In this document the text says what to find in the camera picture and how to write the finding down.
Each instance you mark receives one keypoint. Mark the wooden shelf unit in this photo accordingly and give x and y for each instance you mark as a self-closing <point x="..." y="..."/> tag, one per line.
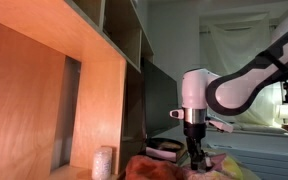
<point x="36" y="38"/>

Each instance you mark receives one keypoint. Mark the orange towel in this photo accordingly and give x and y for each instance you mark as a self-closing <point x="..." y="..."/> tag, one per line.
<point x="141" y="167"/>

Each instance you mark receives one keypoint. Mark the sheer white curtain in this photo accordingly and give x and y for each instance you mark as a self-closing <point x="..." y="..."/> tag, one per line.
<point x="224" y="51"/>

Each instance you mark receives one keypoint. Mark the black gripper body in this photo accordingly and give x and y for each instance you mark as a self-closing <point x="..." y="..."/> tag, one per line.
<point x="194" y="134"/>

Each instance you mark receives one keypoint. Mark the floral cosmetic pouch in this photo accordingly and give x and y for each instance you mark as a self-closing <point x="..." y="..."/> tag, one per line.
<point x="225" y="168"/>

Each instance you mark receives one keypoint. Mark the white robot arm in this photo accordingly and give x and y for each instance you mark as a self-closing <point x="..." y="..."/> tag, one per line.
<point x="228" y="95"/>

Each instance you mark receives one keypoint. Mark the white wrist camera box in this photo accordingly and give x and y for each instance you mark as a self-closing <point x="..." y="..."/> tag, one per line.
<point x="222" y="126"/>

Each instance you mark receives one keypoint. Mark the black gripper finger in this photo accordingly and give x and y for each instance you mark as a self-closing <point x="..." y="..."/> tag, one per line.
<point x="207" y="163"/>
<point x="195" y="162"/>

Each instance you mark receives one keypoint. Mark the black monitor screen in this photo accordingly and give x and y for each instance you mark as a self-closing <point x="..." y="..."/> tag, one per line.
<point x="160" y="97"/>

